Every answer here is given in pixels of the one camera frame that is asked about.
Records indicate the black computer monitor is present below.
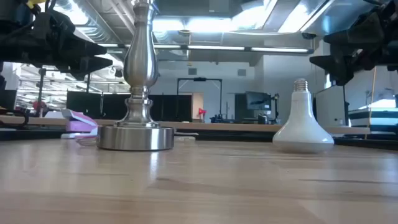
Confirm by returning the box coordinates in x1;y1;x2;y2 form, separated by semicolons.
245;91;273;111

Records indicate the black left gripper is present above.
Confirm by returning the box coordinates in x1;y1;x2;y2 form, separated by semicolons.
0;0;113;81

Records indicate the white board panel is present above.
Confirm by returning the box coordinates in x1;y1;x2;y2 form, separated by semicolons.
314;84;349;128

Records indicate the yellow cable tag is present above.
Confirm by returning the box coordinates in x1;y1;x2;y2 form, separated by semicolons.
26;0;47;9

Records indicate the black gantry frame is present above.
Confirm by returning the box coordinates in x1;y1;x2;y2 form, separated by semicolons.
37;67;93;118
176;77;223;123

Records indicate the black partition wall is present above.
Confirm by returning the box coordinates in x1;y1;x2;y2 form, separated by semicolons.
66;90;193;123

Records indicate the white flood lightbulb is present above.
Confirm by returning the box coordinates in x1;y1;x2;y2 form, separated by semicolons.
272;78;335;154

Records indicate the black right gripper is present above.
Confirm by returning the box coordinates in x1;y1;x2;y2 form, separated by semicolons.
309;0;398;86

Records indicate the white black striped box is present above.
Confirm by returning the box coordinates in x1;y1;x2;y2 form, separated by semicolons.
348;107;398;134

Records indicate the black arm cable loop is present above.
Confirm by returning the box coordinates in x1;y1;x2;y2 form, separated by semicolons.
0;107;31;129

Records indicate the light wood desk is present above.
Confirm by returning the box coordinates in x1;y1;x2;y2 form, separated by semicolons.
0;114;371;135

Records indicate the overhead light bar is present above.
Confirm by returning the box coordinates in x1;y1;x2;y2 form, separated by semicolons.
98;43;315;54

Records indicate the black aluminium table frame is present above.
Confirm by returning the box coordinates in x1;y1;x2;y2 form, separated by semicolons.
0;128;398;151

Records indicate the pink white stapler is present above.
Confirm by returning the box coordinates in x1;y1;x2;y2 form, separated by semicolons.
60;108;101;140

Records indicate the yellow cable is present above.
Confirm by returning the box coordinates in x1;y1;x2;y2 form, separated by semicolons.
368;67;377;139

